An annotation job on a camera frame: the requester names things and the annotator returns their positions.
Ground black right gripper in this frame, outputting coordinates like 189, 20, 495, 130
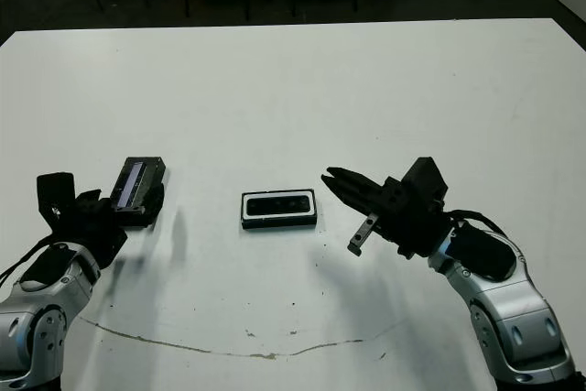
320, 166, 454, 260

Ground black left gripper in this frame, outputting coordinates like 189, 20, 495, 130
49, 183, 166, 269

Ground black box lid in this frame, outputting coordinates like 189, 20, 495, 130
109, 156, 167, 228

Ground black camera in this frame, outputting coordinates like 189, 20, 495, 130
246, 195, 312, 218

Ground black box base white insert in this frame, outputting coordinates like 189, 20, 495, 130
240, 188, 320, 231

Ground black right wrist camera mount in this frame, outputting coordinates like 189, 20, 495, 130
405, 156, 449, 210

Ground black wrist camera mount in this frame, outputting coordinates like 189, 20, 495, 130
405, 156, 449, 210
36, 172, 77, 227

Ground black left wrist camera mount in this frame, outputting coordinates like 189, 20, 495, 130
36, 172, 77, 227

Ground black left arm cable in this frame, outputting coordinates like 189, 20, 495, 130
0, 233, 63, 282

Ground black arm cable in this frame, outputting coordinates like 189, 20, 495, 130
0, 233, 63, 282
446, 208, 527, 268

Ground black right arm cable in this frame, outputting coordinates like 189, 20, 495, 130
446, 208, 527, 268

